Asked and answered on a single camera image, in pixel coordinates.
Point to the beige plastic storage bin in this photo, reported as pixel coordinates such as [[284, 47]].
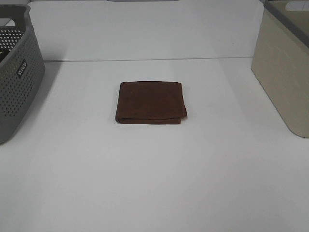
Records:
[[281, 61]]

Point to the grey perforated plastic basket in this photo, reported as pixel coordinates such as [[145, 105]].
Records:
[[21, 68]]

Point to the brown towel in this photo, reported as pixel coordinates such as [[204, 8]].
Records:
[[150, 102]]

